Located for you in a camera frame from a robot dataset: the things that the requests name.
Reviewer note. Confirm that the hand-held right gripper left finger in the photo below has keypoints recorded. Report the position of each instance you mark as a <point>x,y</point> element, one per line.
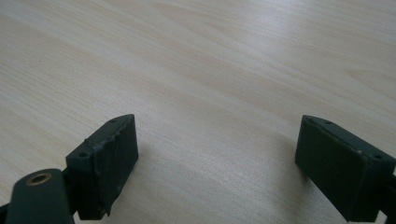
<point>102,168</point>

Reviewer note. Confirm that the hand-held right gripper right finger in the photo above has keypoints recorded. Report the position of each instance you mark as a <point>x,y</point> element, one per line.
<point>339,174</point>

